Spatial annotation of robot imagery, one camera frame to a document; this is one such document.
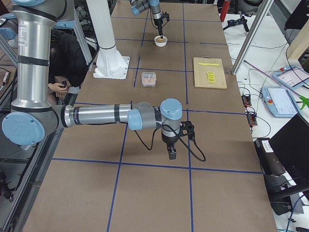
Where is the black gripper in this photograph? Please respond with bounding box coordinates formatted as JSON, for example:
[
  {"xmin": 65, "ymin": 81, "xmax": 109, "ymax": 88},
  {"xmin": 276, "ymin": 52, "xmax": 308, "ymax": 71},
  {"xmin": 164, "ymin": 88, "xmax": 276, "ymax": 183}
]
[
  {"xmin": 154, "ymin": 17, "xmax": 163, "ymax": 38},
  {"xmin": 161, "ymin": 126, "xmax": 178, "ymax": 160}
]

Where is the clear plastic egg box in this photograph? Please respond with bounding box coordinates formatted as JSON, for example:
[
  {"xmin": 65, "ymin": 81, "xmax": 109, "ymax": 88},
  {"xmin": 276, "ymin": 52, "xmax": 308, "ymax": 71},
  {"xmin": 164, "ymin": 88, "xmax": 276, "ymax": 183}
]
[{"xmin": 141, "ymin": 72, "xmax": 156, "ymax": 87}]

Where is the black box device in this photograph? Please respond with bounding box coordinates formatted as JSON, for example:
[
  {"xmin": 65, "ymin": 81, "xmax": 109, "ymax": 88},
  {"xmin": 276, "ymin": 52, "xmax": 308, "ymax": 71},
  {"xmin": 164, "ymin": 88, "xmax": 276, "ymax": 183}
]
[{"xmin": 254, "ymin": 138, "xmax": 285, "ymax": 176}]

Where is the person hand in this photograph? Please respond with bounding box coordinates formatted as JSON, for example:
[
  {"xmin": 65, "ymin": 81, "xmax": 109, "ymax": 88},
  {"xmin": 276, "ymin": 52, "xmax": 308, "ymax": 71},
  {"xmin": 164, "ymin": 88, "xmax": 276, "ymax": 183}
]
[{"xmin": 48, "ymin": 83, "xmax": 69, "ymax": 94}]

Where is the white bowl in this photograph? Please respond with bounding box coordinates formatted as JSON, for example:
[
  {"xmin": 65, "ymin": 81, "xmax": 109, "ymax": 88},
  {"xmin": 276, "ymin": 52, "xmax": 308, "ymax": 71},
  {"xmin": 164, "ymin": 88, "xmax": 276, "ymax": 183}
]
[{"xmin": 154, "ymin": 36, "xmax": 168, "ymax": 47}]

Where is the yellow plastic knife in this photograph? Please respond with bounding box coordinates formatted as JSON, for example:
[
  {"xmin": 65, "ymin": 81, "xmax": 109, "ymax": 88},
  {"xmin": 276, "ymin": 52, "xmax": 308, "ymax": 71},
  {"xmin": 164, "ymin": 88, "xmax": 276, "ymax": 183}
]
[{"xmin": 198, "ymin": 62, "xmax": 220, "ymax": 67}]

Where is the wooden cutting board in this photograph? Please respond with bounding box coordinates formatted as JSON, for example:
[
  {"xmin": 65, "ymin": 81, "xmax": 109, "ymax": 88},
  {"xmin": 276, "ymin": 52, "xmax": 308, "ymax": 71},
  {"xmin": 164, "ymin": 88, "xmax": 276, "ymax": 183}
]
[{"xmin": 193, "ymin": 57, "xmax": 227, "ymax": 89}]

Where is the teach pendant near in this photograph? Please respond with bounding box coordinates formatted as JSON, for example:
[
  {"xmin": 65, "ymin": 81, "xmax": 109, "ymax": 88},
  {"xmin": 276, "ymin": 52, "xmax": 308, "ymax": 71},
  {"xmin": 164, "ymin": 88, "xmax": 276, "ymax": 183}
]
[{"xmin": 261, "ymin": 86, "xmax": 300, "ymax": 118}]

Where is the teach pendant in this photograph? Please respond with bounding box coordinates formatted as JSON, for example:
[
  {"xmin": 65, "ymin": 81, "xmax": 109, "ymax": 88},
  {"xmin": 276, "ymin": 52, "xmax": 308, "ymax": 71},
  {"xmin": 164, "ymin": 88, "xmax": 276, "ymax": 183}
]
[
  {"xmin": 271, "ymin": 65, "xmax": 309, "ymax": 90},
  {"xmin": 261, "ymin": 86, "xmax": 300, "ymax": 118}
]

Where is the black computer monitor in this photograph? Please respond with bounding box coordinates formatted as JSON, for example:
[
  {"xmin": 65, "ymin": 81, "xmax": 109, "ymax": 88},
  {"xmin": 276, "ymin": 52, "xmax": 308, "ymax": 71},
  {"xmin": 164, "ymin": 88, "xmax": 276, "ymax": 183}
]
[{"xmin": 269, "ymin": 114, "xmax": 309, "ymax": 180}]

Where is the teach pendant far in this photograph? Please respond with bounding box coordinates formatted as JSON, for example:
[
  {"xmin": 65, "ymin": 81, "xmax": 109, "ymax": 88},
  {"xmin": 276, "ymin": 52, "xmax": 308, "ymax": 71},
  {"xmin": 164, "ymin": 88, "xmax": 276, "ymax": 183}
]
[{"xmin": 271, "ymin": 65, "xmax": 309, "ymax": 90}]

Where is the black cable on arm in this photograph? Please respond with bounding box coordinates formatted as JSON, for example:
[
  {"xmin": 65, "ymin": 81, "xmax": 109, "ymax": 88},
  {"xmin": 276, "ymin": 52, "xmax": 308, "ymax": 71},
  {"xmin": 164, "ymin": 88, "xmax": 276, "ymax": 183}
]
[{"xmin": 133, "ymin": 122, "xmax": 207, "ymax": 162}]

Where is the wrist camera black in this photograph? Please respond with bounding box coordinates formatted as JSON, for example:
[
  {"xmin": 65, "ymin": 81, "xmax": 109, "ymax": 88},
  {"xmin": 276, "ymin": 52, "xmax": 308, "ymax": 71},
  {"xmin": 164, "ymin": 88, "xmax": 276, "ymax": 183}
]
[{"xmin": 178, "ymin": 121, "xmax": 195, "ymax": 141}]

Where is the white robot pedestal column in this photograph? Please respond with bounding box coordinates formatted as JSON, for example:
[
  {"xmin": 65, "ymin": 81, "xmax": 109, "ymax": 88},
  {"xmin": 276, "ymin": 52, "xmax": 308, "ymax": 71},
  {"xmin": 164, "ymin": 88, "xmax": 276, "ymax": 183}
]
[{"xmin": 87, "ymin": 0, "xmax": 130, "ymax": 80}]

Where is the aluminium frame post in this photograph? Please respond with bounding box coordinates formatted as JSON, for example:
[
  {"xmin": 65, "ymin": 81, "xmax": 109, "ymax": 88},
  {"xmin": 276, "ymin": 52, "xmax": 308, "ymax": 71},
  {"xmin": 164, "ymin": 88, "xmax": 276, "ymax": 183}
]
[{"xmin": 231, "ymin": 0, "xmax": 274, "ymax": 75}]

